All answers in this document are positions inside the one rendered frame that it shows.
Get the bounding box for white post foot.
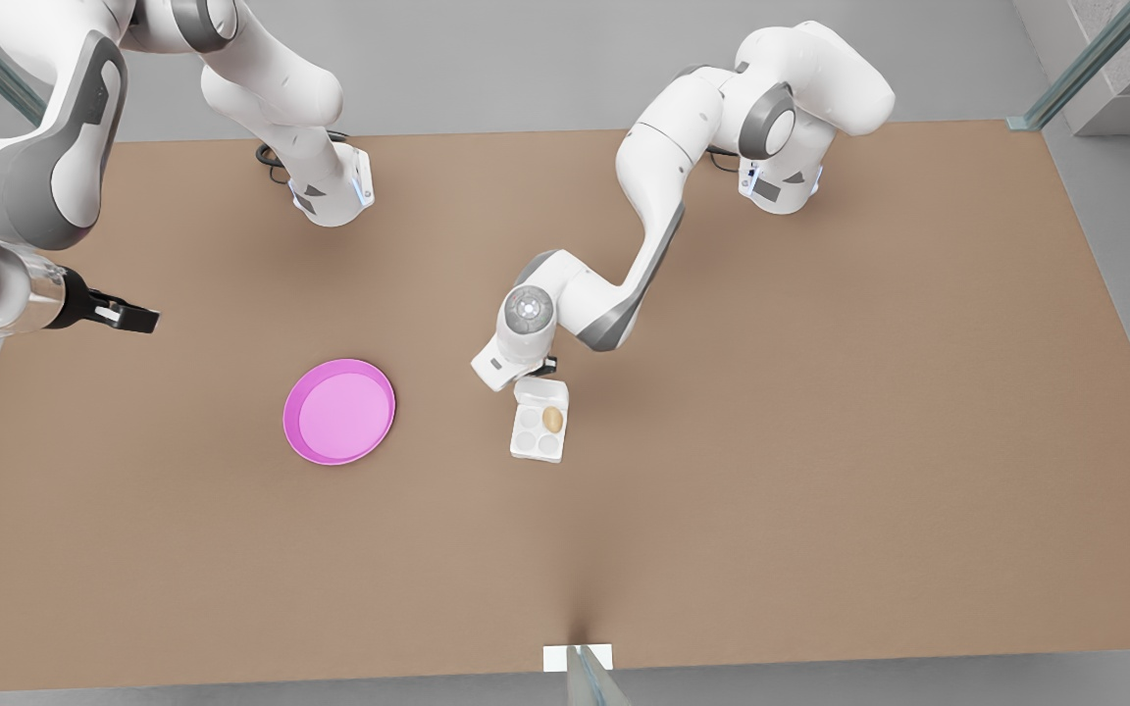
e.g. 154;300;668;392
542;644;615;674

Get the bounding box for pink round plate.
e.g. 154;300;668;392
282;359;397;467

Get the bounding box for white egg box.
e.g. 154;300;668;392
510;400;568;465

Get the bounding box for white egg box lid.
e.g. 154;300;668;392
513;377;572;413

